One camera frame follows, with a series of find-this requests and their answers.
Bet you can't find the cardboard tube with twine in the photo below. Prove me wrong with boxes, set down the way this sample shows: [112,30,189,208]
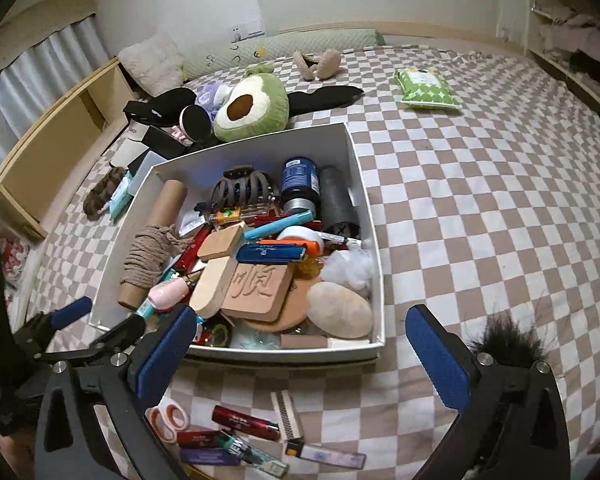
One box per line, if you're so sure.
[116,180,188,311]

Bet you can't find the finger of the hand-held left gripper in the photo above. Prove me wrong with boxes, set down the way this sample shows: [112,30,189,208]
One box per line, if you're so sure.
[44,312,148,365]
[15,296,93,346]

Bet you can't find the white lighter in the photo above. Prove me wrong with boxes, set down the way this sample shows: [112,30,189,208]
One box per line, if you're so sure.
[286,441,367,470]

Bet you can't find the teal pen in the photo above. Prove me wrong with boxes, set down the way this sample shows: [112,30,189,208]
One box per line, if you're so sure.
[243,211,312,240]

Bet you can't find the black cap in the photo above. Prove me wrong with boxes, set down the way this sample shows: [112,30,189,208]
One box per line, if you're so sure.
[123,87,198,128]

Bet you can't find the blue lighter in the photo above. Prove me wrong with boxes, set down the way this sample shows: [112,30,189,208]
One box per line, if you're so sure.
[236,242,306,263]

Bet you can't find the carved wooden block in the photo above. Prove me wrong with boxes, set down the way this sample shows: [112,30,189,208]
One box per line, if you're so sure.
[220,262,296,323]

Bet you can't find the blue bottle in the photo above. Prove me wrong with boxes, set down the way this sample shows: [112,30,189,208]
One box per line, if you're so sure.
[280,156,322,216]

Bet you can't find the green wet wipes packet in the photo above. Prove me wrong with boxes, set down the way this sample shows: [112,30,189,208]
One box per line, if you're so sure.
[394,67,463,112]

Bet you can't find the beige stone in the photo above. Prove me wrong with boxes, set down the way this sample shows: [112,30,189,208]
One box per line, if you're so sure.
[306,281,374,339]

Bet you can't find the long green pillow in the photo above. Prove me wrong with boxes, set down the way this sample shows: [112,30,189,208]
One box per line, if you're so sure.
[182,30,383,78]

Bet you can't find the brown furry hair clip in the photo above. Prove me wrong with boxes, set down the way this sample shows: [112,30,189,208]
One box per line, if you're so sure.
[83,166,128,220]

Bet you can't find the black eye mask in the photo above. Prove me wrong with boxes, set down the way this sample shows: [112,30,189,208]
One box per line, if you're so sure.
[285,85,365,113]

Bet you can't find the purple lighter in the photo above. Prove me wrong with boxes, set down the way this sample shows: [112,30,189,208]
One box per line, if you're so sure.
[179,447,241,467]

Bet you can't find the beige earmuffs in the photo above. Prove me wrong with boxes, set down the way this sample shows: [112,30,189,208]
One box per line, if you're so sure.
[294,49,343,81]

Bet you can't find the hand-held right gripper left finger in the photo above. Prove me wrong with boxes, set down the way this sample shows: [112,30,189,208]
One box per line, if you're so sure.
[34,304,198,480]

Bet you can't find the pile of clothes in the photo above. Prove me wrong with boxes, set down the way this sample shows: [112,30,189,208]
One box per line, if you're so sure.
[532,0,600,68]

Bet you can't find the pink bottle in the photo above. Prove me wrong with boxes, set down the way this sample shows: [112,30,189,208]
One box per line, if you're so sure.
[147,277,190,313]

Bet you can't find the round pink rimmed mirror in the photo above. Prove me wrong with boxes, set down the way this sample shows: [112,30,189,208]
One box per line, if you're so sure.
[179,105,215,143]

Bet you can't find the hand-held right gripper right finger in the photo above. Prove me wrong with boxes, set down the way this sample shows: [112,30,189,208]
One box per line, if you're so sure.
[405,304,571,480]

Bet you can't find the flower picture frames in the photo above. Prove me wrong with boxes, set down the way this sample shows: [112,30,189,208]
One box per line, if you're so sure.
[0,220,36,291]

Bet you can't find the white fluffy pillow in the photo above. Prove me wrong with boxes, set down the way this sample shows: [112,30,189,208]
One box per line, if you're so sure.
[117,32,186,96]

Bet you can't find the white paper bag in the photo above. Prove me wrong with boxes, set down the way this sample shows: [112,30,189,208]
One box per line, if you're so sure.
[110,120,151,168]

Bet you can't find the black box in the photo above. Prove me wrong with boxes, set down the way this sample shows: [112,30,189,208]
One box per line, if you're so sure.
[142,126,193,161]

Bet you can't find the small red lighter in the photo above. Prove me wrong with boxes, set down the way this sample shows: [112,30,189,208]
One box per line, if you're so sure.
[176,430,221,448]

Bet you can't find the wooden clothes shelf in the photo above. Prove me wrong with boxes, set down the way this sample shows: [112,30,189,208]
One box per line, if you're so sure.
[525,0,600,126]

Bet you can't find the orange handled scissors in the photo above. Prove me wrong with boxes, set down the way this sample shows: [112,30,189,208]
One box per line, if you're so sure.
[145,400,191,445]

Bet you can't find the avocado plush toy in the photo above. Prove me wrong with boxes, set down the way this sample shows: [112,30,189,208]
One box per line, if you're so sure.
[212,71,291,143]

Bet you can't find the small wooden block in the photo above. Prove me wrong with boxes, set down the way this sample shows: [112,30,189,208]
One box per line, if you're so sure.
[197,224,246,262]

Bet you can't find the wooden bedside shelf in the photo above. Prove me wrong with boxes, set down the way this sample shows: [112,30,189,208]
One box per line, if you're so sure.
[0,57,136,241]

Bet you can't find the teal tissue packet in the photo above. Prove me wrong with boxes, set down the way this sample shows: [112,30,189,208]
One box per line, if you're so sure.
[107,177,133,221]

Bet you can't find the white striped comb strip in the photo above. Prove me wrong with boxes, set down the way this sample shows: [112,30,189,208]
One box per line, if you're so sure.
[271,390,303,443]

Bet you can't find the round cork coaster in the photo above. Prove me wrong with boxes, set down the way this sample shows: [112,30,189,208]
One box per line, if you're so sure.
[250,277,326,333]

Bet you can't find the grey plastic box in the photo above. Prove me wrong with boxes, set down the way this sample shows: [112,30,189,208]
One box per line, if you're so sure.
[125,150,168,193]

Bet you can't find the purple plush toy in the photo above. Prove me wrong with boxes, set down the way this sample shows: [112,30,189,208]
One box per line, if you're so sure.
[195,82,233,113]

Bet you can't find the grey curtain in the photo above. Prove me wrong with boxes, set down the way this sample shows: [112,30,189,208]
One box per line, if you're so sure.
[0,17,113,186]

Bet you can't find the grey roll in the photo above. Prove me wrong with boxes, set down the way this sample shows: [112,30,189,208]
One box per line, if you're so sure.
[319,166,361,238]

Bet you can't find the white shoe box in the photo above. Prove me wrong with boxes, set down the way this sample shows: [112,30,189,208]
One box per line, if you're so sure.
[87,121,386,366]

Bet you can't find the brown hair claw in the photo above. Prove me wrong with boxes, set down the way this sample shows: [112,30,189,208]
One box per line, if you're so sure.
[209,164,281,211]

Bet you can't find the black feather hair claw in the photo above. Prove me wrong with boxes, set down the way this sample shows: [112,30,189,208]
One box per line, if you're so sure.
[462,310,556,376]

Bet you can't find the orange green lighter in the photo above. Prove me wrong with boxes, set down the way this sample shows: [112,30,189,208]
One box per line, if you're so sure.
[207,207,246,226]

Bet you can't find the wooden board comb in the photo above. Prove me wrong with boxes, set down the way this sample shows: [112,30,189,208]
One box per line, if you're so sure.
[189,255,238,318]

